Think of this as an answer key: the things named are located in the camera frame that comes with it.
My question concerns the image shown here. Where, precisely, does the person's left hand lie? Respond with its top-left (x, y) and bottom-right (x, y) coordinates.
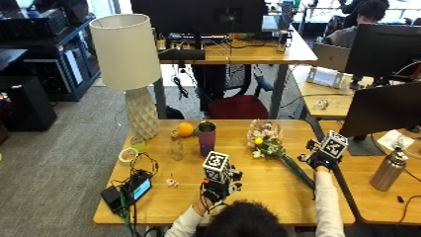
top-left (200, 166), bottom-right (244, 207)

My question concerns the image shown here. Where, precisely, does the person's right hand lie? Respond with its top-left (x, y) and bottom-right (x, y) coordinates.
top-left (298, 138), bottom-right (343, 172)

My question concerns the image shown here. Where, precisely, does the white marker cube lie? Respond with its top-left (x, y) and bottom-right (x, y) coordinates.
top-left (202, 150), bottom-right (232, 184)
top-left (319, 129), bottom-right (351, 160)

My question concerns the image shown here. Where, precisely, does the flower bouquet with green stems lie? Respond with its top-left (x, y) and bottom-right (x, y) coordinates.
top-left (246, 118), bottom-right (318, 192)

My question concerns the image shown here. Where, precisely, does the purple tumbler cup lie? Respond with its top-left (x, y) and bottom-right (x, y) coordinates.
top-left (198, 120), bottom-right (219, 159)

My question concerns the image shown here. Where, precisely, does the clear plastic item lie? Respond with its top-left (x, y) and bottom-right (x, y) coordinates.
top-left (312, 98), bottom-right (332, 112)

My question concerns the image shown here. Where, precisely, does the clear glass bottle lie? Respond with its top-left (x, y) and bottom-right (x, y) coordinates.
top-left (168, 129), bottom-right (186, 162)

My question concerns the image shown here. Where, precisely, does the steel water bottle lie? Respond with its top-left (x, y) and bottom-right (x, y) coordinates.
top-left (368, 146), bottom-right (411, 193)

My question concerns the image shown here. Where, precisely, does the white paper sheet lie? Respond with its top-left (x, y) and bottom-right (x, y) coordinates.
top-left (376, 128), bottom-right (416, 153)

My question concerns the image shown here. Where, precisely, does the orange fruit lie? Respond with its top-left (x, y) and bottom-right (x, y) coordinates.
top-left (176, 121), bottom-right (196, 138)

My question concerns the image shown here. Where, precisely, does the large black monitor on stand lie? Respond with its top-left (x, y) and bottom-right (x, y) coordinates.
top-left (339, 81), bottom-right (421, 157)

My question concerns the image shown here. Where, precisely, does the black device with screen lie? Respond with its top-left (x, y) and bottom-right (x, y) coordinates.
top-left (122, 171), bottom-right (155, 207)

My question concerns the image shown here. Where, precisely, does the red office chair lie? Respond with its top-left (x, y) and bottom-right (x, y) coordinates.
top-left (207, 64), bottom-right (274, 120)

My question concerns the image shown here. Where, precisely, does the white stand device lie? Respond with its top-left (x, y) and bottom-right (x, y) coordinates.
top-left (306, 66), bottom-right (347, 90)

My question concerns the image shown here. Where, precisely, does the small green glass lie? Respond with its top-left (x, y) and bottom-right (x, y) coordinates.
top-left (130, 135), bottom-right (148, 153)

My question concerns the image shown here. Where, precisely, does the white tape roll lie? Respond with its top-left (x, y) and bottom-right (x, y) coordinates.
top-left (118, 147), bottom-right (142, 168)

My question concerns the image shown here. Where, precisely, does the black power pack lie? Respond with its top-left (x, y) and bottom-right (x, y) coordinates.
top-left (100, 186), bottom-right (128, 214)

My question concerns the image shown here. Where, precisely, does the grey laptop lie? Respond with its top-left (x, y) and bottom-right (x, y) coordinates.
top-left (311, 42), bottom-right (354, 74)

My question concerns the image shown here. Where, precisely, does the wooden desk with grey legs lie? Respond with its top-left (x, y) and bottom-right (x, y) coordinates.
top-left (154, 29), bottom-right (320, 120)

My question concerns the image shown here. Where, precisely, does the white table lamp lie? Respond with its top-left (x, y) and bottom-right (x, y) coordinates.
top-left (88, 13), bottom-right (163, 141)

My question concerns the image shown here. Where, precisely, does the wide black monitor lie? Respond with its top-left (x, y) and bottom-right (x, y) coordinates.
top-left (130, 0), bottom-right (270, 36)

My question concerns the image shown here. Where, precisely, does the black shelf unit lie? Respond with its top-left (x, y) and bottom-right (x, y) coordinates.
top-left (0, 8), bottom-right (103, 103)

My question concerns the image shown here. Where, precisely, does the black cabinet box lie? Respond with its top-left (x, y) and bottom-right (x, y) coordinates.
top-left (0, 75), bottom-right (59, 133)

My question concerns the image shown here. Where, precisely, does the bundle of black cables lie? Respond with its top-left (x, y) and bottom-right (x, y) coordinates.
top-left (110, 151), bottom-right (160, 237)

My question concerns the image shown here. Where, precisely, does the black cable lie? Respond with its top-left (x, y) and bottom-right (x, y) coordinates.
top-left (397, 194), bottom-right (421, 225)

